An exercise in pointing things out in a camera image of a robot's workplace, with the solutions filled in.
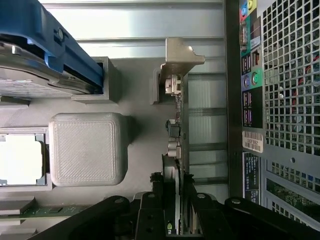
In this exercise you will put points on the green RAM stick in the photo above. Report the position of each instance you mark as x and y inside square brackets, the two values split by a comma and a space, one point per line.
[47, 211]

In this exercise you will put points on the hard disk in blue caddy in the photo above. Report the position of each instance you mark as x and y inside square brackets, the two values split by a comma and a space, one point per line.
[50, 50]

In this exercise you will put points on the grey 3D-printed parts rack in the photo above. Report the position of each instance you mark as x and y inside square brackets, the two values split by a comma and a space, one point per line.
[105, 140]

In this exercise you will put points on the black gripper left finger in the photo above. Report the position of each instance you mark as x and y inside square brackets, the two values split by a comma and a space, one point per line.
[140, 215]

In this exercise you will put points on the silver CPU chip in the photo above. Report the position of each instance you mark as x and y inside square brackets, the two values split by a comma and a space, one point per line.
[20, 160]

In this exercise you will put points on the white barcode sticker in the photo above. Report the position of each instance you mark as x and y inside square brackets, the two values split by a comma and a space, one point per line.
[253, 141]

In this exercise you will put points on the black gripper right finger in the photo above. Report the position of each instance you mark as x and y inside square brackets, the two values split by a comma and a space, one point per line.
[225, 220]

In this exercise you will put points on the grey PC case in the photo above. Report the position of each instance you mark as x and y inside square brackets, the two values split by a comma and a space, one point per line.
[277, 100]

